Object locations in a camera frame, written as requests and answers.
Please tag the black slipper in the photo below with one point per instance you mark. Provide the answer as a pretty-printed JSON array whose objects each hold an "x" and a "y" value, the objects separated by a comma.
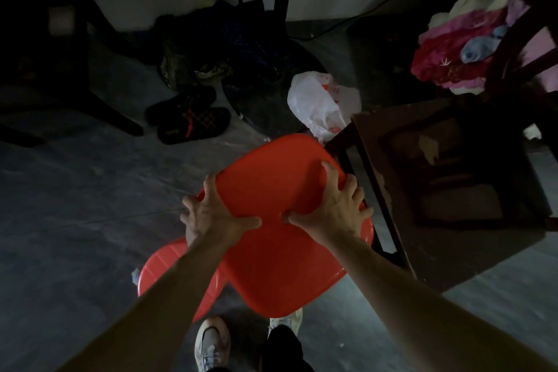
[
  {"x": 183, "y": 103},
  {"x": 196, "y": 125}
]

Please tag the person's right hand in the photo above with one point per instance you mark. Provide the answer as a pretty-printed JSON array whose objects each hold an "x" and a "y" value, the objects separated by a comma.
[{"x": 338, "y": 215}]

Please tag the person's right forearm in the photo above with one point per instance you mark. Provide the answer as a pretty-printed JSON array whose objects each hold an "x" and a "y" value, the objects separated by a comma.
[{"x": 427, "y": 310}]

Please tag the person's left white shoe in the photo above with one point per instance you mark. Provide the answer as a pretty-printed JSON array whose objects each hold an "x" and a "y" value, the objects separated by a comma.
[{"x": 211, "y": 343}]

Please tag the person's left forearm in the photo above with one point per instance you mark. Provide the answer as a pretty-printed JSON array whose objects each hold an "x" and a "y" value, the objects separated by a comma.
[{"x": 152, "y": 310}]

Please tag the dark camouflage bag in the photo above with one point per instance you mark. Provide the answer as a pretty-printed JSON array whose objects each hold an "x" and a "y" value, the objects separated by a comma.
[{"x": 209, "y": 36}]

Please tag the magenta garment pile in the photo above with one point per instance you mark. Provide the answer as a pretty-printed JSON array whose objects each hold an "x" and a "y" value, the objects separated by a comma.
[{"x": 440, "y": 53}]

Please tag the person's right white shoe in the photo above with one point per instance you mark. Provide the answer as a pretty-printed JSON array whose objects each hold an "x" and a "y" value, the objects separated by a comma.
[{"x": 285, "y": 321}]

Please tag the light blue garment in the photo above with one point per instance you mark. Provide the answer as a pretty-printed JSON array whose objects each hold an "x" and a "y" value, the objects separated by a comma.
[{"x": 479, "y": 47}]

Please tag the person's black trousers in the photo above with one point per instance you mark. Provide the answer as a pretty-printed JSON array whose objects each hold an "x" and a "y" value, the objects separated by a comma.
[{"x": 283, "y": 352}]

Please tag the red plastic stool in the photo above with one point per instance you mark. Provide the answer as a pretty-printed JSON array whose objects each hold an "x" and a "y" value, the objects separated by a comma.
[
  {"x": 161, "y": 262},
  {"x": 270, "y": 167}
]

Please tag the person's left hand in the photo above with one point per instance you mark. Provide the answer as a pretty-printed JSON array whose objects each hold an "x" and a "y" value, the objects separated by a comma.
[{"x": 209, "y": 219}]

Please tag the person's white shoe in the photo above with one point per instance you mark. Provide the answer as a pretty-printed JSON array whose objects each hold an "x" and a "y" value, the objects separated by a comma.
[
  {"x": 211, "y": 343},
  {"x": 285, "y": 321}
]

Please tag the large dark wooden armchair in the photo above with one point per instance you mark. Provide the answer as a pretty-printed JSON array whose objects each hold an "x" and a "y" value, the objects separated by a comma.
[{"x": 436, "y": 254}]

